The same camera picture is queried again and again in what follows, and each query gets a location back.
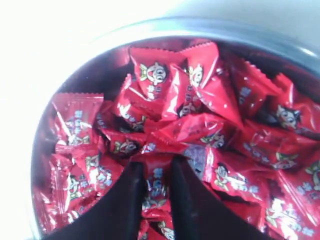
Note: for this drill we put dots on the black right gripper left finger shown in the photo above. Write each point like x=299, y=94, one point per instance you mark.
x=116, y=216

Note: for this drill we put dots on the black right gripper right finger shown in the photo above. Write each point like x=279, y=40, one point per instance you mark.
x=197, y=214

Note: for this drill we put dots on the red candy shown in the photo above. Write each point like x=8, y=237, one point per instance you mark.
x=157, y=222

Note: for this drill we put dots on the metal bowl of red candies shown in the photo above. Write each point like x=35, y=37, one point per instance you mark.
x=241, y=104

